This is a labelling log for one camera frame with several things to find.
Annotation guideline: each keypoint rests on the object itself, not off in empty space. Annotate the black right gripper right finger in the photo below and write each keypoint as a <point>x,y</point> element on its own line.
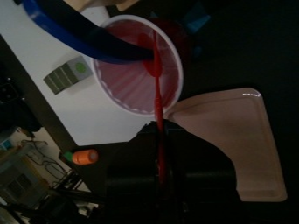
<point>201,186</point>

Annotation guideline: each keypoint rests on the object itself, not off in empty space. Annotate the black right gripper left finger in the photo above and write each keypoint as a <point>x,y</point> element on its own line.
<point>132,186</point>

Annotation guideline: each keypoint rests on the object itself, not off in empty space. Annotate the red toy knife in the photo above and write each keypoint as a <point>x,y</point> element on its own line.
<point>157,96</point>

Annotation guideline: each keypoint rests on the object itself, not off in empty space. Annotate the toy sushi roll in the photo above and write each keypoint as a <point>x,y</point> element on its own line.
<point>64,77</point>

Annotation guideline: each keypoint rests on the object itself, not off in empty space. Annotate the orange toy carrot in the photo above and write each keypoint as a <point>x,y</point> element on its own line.
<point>82,157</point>

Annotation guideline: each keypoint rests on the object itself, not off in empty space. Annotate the pink plastic tray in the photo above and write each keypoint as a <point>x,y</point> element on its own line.
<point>240,131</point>

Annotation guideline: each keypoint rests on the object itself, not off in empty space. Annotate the gray storage cabinet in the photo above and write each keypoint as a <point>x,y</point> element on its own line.
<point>18,180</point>

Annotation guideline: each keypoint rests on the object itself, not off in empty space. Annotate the red plastic cup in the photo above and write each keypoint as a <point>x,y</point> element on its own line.
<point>124,84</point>

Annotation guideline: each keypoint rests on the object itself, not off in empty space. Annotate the blue plastic utensil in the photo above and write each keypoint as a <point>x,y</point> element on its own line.
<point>57,29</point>

